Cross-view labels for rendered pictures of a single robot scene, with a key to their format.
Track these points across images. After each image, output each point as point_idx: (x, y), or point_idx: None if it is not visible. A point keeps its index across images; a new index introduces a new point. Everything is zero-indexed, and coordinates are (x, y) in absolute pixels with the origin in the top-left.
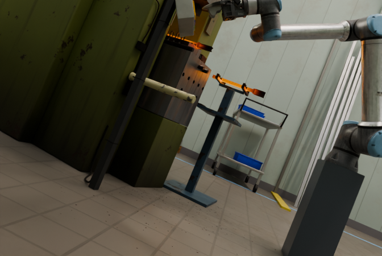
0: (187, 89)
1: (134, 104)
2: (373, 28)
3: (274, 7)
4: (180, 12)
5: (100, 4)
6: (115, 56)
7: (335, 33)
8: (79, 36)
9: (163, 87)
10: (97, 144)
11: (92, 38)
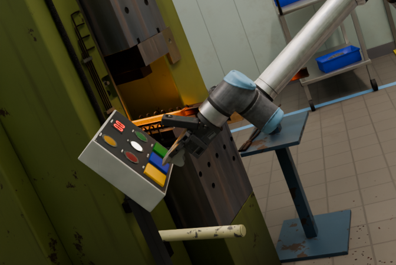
0: (218, 173)
1: (180, 244)
2: None
3: (245, 98)
4: (145, 203)
5: (42, 184)
6: (115, 234)
7: (344, 13)
8: (56, 230)
9: (198, 236)
10: None
11: (72, 227)
